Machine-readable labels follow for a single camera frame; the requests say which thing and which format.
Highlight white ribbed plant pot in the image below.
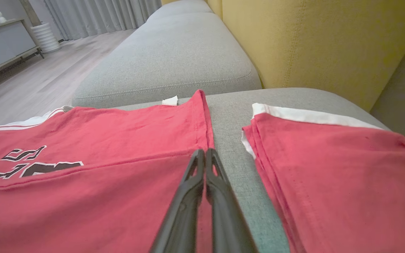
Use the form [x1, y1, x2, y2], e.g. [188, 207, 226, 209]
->
[31, 23, 62, 54]

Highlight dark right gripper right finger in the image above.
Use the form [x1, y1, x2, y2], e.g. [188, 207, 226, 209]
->
[206, 148, 259, 253]

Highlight grey low sideboard cabinet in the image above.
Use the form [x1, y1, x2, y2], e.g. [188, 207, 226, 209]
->
[0, 19, 45, 84]

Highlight grey pleated curtain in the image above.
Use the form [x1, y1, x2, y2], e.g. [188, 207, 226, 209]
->
[44, 0, 163, 41]

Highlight plain red white-banded garment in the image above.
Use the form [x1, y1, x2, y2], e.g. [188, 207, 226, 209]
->
[241, 103, 405, 253]

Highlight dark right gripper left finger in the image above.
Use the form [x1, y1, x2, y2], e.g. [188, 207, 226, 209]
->
[150, 149, 207, 253]

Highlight red numbered jersey white sleeves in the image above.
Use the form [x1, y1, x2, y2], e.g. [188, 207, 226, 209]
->
[0, 90, 215, 253]

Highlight large grey sofa seat cushion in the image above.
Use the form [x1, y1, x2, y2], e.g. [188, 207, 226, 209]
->
[113, 88, 405, 253]

